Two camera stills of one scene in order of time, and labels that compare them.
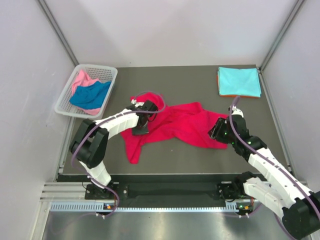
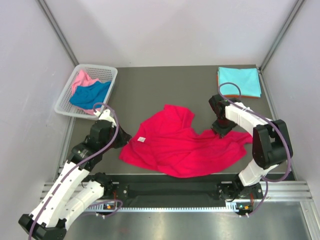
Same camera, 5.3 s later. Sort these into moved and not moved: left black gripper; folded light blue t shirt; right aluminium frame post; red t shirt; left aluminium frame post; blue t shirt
Moved: left black gripper; red t shirt
Not moved: right aluminium frame post; left aluminium frame post; blue t shirt; folded light blue t shirt
